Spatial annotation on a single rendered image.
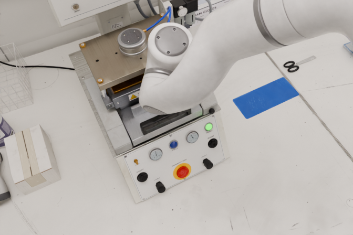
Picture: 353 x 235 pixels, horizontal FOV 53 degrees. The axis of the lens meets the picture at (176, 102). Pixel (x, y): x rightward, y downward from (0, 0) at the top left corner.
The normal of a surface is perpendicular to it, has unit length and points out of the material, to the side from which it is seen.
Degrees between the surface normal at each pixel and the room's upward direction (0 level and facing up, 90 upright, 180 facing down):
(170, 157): 65
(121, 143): 40
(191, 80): 69
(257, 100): 0
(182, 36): 21
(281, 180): 0
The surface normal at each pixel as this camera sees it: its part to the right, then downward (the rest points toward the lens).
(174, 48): 0.09, -0.29
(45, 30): 0.38, 0.73
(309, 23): -0.42, 0.80
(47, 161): -0.10, -0.59
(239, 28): -0.73, 0.36
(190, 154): 0.38, 0.39
